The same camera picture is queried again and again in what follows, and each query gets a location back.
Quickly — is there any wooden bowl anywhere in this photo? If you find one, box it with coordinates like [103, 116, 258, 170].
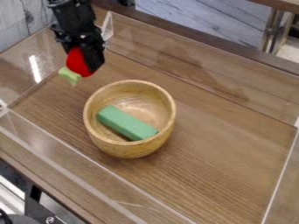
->
[83, 80, 176, 158]

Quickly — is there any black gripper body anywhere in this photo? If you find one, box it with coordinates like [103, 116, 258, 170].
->
[48, 0, 103, 46]

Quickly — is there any green rectangular block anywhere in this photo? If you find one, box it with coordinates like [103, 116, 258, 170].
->
[96, 105, 159, 141]

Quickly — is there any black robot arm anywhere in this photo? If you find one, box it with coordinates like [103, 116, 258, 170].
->
[47, 0, 105, 76]

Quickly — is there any red plush fruit green leaf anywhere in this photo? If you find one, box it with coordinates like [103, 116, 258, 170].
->
[59, 46, 95, 85]

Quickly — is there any black table frame bracket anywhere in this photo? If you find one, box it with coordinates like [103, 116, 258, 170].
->
[24, 185, 65, 224]

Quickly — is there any clear acrylic corner bracket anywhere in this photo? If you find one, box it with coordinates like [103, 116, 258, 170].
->
[100, 12, 113, 41]

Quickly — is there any metal table leg background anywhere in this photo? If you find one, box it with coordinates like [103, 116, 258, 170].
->
[262, 9, 295, 54]

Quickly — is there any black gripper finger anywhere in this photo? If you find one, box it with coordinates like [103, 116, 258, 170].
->
[79, 37, 105, 73]
[57, 36, 76, 53]

